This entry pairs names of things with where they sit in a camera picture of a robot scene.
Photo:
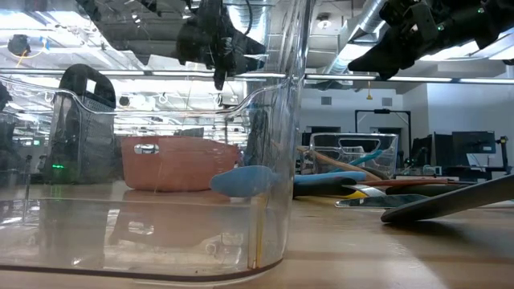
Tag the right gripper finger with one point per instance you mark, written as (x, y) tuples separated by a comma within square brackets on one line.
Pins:
[(385, 60)]

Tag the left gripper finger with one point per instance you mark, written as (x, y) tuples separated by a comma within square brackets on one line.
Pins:
[(252, 54)]

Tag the small blue spoon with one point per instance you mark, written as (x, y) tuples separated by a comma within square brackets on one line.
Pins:
[(367, 157)]

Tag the large blue spoon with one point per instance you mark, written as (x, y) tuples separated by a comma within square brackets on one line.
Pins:
[(241, 181)]

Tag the black rectangular spatula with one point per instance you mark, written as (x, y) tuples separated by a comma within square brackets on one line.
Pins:
[(441, 206)]

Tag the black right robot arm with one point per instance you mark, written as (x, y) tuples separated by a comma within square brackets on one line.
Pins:
[(474, 20)]

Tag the white smoke detector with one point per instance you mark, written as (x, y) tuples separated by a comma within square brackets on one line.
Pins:
[(323, 22)]

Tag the small clear plastic bin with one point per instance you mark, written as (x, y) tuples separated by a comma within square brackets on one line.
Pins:
[(389, 160)]

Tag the dark computer monitor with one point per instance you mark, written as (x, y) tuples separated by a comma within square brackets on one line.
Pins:
[(433, 150)]

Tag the black computer monitor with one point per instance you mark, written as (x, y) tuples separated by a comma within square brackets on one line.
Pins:
[(470, 142)]

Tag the orange plastic bin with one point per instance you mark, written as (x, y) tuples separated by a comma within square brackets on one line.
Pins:
[(180, 168)]

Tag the black round spatula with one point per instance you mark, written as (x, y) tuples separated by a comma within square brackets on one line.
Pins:
[(425, 190)]

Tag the dark background desk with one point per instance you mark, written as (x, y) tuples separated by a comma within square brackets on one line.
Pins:
[(462, 172)]

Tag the yellow spoon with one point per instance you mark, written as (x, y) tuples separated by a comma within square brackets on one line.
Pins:
[(357, 195)]

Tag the black ceiling sensor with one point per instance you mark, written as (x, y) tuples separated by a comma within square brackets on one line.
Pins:
[(18, 45)]

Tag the large clear plastic bin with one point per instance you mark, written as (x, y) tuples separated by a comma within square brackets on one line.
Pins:
[(160, 241)]

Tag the suspended ceiling light rail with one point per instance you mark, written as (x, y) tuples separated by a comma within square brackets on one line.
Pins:
[(417, 79)]

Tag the wall vent grille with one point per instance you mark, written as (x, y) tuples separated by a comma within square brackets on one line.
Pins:
[(326, 100), (387, 101)]

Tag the silver ceiling air duct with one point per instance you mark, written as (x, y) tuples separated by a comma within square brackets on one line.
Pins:
[(361, 24)]

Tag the black metal gantry frame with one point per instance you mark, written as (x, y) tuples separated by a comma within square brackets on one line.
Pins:
[(381, 111)]

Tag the black monitor post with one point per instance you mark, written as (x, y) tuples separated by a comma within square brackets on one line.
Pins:
[(504, 152)]

